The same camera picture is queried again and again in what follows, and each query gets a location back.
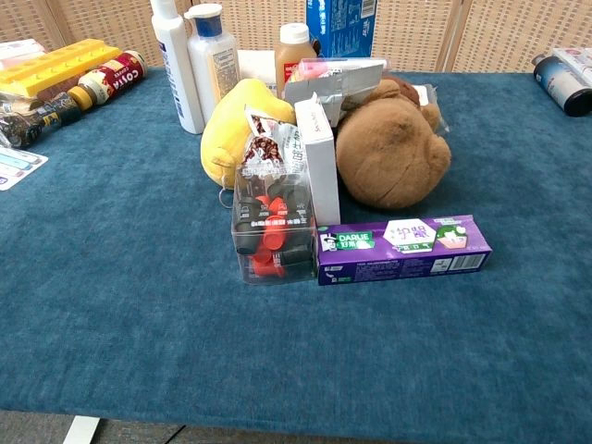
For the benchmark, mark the purple toothpaste box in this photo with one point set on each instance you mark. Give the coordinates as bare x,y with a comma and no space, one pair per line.
398,268

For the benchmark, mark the clear box of coffee capsules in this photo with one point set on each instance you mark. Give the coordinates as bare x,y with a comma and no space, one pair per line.
273,231

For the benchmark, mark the slim white cardboard box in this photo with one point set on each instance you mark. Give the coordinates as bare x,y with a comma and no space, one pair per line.
321,171

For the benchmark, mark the plain white box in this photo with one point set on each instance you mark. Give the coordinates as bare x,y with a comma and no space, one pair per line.
256,65

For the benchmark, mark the blue carton box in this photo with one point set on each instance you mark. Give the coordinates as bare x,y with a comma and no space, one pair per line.
342,28

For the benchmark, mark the white printed box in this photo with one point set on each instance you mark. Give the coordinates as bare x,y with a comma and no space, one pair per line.
578,60

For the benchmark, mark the pink and white box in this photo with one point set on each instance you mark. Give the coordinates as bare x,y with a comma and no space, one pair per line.
18,51

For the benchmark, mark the coffee bean print packet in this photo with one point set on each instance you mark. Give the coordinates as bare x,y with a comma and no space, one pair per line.
266,143

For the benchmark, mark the yellow plush toy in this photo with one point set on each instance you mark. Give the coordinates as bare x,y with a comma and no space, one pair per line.
226,134

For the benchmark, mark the brown plush toy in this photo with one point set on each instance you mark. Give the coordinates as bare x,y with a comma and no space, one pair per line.
388,148

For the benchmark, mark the silver foil packet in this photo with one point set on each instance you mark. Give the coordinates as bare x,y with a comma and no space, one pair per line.
337,85

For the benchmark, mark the pink packet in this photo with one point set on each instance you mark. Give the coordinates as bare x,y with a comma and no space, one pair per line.
319,67

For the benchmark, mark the brown milk tea bottle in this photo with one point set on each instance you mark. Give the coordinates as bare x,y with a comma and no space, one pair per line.
292,53

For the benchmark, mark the white bottle with blue cap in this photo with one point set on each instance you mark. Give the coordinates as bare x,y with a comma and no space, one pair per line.
213,60

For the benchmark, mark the clear plastic bag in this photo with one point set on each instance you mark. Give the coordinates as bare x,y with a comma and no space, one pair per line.
435,99

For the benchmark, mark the tall white lotion bottle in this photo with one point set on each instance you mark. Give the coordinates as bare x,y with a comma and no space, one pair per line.
178,69

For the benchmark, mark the woven folding screen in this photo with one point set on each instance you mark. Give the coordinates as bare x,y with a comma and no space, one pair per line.
416,32

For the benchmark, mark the red Costa coffee bottle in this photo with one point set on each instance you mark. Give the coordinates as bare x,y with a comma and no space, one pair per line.
113,76

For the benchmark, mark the dark patterned bottle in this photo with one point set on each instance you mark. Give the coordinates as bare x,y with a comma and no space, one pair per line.
34,122

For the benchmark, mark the white toothbrush blister card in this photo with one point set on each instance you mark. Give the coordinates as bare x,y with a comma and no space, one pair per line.
16,166

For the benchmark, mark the yellow plastic tray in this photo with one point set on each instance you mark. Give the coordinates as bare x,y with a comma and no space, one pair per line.
51,67

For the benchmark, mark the black and blue bottle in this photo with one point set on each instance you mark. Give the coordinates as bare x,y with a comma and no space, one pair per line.
562,88

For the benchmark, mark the white table leg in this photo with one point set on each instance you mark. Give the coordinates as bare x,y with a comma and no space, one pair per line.
81,430

